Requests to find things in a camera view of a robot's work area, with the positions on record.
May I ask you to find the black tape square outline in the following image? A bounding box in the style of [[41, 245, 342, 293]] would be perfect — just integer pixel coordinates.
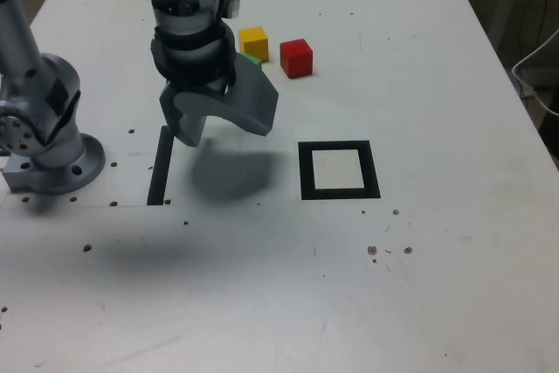
[[298, 140, 382, 202]]

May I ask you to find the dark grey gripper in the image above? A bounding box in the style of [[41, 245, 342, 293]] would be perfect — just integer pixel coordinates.
[[158, 53, 280, 148]]

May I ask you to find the yellow cube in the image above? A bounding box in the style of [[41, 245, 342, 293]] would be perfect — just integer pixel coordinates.
[[238, 26, 269, 63]]

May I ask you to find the white cable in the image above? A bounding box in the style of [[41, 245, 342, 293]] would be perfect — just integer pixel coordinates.
[[512, 27, 559, 117]]

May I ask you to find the red cube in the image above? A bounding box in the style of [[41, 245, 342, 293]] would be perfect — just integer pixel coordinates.
[[279, 38, 314, 79]]

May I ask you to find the black tape strip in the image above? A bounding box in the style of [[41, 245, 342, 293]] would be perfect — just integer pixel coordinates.
[[146, 125, 176, 207]]

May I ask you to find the green cube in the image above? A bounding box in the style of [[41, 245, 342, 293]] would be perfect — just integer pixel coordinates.
[[242, 52, 264, 71]]

